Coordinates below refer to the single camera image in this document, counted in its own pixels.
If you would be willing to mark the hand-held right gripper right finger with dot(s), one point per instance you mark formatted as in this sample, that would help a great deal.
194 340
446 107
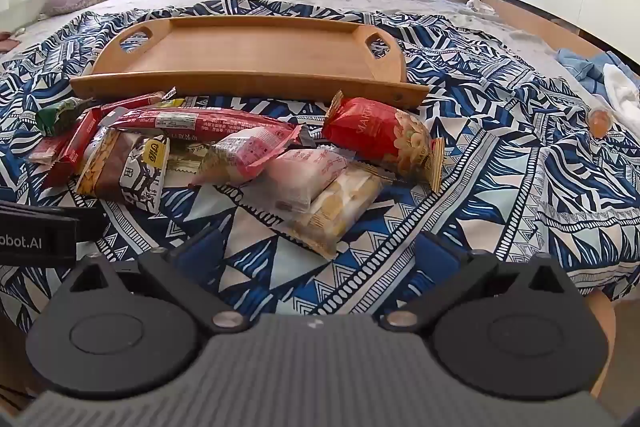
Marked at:
435 257

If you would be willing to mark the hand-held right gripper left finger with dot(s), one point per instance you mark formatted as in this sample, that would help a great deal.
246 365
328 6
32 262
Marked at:
200 253

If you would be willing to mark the red white slim packet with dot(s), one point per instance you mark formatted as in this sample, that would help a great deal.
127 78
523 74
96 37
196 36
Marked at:
46 150

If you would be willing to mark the yellow white drawn packet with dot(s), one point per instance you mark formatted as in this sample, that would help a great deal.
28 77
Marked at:
145 172

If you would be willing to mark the brown cracker packet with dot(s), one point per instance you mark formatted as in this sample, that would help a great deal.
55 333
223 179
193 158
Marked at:
102 167

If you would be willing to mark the pink clear cake packet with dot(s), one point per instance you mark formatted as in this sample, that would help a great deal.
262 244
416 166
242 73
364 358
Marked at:
245 154

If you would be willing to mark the clear cream cookie packet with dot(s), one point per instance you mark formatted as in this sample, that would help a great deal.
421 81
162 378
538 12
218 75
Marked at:
335 207

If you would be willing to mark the green snack packet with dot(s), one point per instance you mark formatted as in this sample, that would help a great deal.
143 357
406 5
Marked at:
57 114

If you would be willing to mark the long red snack packet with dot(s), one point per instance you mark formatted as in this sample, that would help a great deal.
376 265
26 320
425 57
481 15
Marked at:
200 122

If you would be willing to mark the white pink snack packet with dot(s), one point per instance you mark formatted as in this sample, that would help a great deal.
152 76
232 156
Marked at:
305 174

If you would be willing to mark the red peanut packet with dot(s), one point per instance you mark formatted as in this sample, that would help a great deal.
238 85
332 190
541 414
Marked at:
385 134

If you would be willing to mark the slim red biscuit packet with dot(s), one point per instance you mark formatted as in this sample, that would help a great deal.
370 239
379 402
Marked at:
132 101

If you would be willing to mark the wooden tray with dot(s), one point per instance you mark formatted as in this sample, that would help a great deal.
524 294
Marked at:
240 52

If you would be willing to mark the blue white printed blanket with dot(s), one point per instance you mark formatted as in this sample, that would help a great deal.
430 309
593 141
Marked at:
500 187

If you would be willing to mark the orange jelly cup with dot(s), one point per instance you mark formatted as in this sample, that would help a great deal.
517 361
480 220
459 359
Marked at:
599 122

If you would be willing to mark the blue clothing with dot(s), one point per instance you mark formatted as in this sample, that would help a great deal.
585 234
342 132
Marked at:
580 64

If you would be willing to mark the white cloth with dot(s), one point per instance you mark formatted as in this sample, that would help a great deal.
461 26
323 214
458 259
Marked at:
625 97

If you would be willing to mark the crumpled white tissue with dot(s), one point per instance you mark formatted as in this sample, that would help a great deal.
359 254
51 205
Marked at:
480 6

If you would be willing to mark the grey bed sheet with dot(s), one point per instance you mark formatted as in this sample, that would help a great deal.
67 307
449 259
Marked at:
425 2

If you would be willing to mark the wooden bed frame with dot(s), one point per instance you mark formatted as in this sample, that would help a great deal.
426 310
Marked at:
530 19

